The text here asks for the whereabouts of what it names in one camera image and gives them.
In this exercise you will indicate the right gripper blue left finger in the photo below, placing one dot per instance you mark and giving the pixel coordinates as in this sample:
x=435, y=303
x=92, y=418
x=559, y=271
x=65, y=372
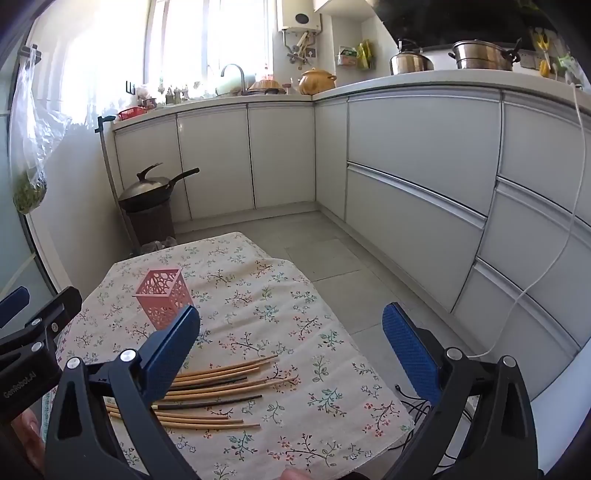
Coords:
x=163, y=354

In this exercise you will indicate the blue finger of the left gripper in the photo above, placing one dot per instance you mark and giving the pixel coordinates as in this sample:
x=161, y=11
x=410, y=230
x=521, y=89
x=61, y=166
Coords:
x=13, y=304
x=58, y=312

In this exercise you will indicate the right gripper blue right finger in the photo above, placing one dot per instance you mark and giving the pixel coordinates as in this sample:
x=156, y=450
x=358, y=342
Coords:
x=418, y=352

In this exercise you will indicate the bamboo chopstick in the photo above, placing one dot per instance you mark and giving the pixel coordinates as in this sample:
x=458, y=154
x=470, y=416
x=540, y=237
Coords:
x=265, y=383
x=190, y=419
x=202, y=427
x=217, y=375
x=212, y=394
x=212, y=371

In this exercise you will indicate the person left hand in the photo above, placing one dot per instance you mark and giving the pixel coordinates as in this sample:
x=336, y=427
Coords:
x=27, y=428

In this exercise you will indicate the pink perforated utensil holder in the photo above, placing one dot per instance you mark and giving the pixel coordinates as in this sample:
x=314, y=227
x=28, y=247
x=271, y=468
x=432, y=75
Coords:
x=162, y=294

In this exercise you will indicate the floral tablecloth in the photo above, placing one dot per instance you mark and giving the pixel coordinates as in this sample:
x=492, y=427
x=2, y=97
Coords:
x=327, y=411

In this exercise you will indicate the dark brown wicker bin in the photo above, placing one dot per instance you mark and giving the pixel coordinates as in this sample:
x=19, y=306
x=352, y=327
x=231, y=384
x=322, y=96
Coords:
x=150, y=225

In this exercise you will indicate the black wok with lid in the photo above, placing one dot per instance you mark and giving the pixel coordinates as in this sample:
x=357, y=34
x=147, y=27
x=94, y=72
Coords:
x=149, y=192

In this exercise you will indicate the plastic bag with greens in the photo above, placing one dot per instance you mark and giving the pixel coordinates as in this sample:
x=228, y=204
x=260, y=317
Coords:
x=34, y=133

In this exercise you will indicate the red basket on counter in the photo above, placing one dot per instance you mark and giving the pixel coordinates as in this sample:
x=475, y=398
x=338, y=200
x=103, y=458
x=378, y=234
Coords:
x=130, y=113

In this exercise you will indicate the chrome sink faucet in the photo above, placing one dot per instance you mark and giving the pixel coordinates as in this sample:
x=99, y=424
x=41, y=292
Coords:
x=232, y=80

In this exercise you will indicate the steel kettle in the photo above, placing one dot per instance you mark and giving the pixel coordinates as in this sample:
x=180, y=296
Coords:
x=409, y=59

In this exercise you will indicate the steel stock pot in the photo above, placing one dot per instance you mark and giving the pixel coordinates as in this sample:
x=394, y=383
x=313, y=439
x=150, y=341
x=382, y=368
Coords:
x=483, y=55

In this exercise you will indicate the white water heater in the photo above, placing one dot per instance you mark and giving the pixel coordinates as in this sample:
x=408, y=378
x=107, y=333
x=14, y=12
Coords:
x=297, y=16

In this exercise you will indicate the wall rack with packets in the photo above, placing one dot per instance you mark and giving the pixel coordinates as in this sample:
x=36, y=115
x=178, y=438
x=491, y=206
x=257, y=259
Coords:
x=361, y=56

